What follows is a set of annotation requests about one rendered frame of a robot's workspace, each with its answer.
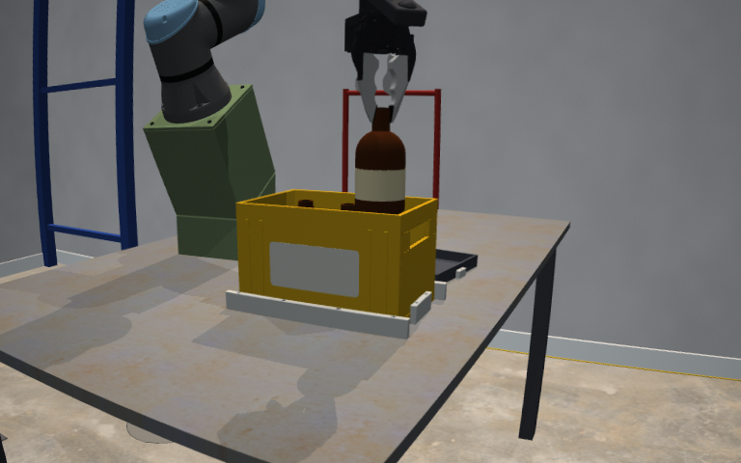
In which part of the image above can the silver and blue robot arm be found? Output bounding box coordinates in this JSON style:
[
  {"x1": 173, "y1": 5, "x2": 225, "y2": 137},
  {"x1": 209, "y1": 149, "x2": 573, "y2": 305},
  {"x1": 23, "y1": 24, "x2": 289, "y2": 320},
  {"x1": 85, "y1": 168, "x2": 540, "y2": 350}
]
[{"x1": 144, "y1": 0, "x2": 427, "y2": 123}]

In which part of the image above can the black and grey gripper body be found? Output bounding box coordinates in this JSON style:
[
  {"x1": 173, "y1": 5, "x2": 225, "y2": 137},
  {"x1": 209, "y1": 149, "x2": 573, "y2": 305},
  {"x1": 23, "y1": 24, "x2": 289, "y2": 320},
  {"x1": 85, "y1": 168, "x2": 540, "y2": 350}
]
[{"x1": 344, "y1": 0, "x2": 410, "y2": 54}]

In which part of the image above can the brown glass bottle with beige label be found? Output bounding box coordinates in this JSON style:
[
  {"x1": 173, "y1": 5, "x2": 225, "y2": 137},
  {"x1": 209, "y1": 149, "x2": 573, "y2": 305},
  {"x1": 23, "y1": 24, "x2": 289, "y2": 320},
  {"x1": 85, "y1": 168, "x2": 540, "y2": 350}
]
[{"x1": 355, "y1": 107, "x2": 406, "y2": 215}]

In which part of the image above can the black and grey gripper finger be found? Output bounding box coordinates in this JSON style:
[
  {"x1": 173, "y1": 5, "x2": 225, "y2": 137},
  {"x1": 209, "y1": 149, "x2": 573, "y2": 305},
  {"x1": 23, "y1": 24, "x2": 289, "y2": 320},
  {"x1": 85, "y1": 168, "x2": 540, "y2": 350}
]
[
  {"x1": 351, "y1": 30, "x2": 379, "y2": 123},
  {"x1": 383, "y1": 35, "x2": 416, "y2": 123}
]

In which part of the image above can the yellow crate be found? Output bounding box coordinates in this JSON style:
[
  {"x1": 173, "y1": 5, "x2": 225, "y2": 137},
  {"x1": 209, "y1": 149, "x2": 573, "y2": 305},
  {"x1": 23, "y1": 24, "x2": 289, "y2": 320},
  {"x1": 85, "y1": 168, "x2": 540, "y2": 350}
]
[{"x1": 238, "y1": 189, "x2": 438, "y2": 318}]

